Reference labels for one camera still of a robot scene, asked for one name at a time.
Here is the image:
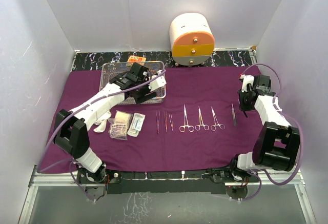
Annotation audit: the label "small white green packet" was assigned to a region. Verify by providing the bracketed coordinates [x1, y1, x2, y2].
[127, 127, 140, 137]

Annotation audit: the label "aluminium frame rail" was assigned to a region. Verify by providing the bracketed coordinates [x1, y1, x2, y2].
[18, 170, 316, 223]

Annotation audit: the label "metal mesh instrument tray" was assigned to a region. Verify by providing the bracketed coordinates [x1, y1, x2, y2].
[99, 61, 167, 104]

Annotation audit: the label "round three-drawer mini cabinet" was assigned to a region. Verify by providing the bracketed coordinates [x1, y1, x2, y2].
[169, 13, 215, 67]

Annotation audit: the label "white gauze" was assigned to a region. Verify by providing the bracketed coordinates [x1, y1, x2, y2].
[93, 111, 111, 133]

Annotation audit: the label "ribbed grip steel tweezers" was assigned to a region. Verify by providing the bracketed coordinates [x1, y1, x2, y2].
[169, 113, 174, 132]

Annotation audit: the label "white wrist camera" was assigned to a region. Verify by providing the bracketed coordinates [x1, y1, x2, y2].
[149, 75, 167, 91]
[239, 74, 254, 92]

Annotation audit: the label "steel needle holder clamp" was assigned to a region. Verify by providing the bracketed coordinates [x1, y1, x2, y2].
[195, 107, 209, 131]

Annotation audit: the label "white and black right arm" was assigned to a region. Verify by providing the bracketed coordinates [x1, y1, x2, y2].
[228, 74, 300, 181]

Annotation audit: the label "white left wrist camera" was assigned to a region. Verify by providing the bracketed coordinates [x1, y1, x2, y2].
[149, 75, 167, 91]

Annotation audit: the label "small white blue packet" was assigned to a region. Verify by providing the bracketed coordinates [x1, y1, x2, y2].
[130, 113, 146, 133]

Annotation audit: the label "straight steel tweezers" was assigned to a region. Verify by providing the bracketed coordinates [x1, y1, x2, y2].
[156, 111, 160, 134]

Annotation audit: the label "orange circuit board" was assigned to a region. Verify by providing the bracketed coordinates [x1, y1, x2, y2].
[128, 55, 147, 63]

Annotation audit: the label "curved tip steel tweezers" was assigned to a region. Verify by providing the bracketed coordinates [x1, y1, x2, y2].
[163, 111, 168, 133]

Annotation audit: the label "steel hemostat forceps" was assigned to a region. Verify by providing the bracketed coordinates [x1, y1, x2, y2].
[179, 105, 195, 133]

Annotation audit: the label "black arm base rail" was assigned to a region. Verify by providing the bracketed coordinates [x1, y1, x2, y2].
[77, 168, 259, 195]

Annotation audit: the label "purple cloth drape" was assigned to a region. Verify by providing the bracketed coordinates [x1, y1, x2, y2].
[36, 65, 295, 173]

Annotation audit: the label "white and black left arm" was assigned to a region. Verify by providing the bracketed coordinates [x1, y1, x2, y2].
[50, 63, 166, 182]

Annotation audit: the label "white gauze pack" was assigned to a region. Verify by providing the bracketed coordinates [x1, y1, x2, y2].
[108, 110, 132, 140]

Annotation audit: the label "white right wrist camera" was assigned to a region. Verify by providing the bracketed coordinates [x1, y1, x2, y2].
[239, 74, 254, 92]

